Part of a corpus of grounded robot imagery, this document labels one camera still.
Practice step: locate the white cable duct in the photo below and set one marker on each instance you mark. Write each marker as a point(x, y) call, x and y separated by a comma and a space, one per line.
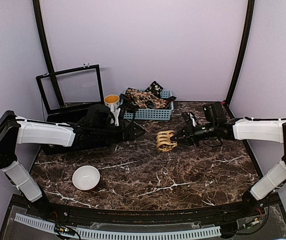
point(92, 234)

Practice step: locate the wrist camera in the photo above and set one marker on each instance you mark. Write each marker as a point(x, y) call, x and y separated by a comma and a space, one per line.
point(99, 116)
point(214, 113)

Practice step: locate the black frame post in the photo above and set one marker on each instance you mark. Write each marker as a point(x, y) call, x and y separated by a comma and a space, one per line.
point(45, 49)
point(241, 52)

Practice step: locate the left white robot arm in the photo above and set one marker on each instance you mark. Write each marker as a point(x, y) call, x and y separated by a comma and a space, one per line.
point(60, 137)

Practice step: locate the floral patterned tie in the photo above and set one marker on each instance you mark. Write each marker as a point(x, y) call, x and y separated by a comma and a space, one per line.
point(134, 99)

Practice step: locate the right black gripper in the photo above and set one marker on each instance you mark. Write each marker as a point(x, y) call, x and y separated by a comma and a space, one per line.
point(190, 136)

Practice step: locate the left black frame post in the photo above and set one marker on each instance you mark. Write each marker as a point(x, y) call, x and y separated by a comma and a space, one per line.
point(45, 49)

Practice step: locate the white bowl orange outside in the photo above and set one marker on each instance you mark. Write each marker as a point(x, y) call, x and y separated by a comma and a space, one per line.
point(86, 178)

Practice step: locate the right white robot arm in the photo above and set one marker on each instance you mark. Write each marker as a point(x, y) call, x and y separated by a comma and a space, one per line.
point(271, 130)

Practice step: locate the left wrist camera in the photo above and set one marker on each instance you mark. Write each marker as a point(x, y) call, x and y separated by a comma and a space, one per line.
point(99, 116)

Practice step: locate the black floral tie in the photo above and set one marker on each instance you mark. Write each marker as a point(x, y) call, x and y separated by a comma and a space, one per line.
point(154, 88)

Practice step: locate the right black frame post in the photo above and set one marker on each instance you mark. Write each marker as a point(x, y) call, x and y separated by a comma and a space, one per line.
point(241, 52)

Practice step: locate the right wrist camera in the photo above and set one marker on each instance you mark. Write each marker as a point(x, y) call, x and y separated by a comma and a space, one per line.
point(214, 113)

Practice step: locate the white mug yellow inside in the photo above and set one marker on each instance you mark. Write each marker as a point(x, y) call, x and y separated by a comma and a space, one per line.
point(112, 101)

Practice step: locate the yellow beetle-pattern tie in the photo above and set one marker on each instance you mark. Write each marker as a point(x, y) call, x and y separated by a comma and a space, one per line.
point(164, 142)

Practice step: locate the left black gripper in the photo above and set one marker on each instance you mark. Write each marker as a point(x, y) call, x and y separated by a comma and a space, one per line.
point(124, 137)

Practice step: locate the black front rail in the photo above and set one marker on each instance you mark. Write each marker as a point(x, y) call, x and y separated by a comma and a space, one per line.
point(222, 214)

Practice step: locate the light blue plastic basket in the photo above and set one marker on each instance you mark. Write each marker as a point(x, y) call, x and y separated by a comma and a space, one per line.
point(153, 114)

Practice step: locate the black display box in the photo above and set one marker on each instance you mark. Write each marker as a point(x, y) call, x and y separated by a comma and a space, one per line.
point(67, 94)

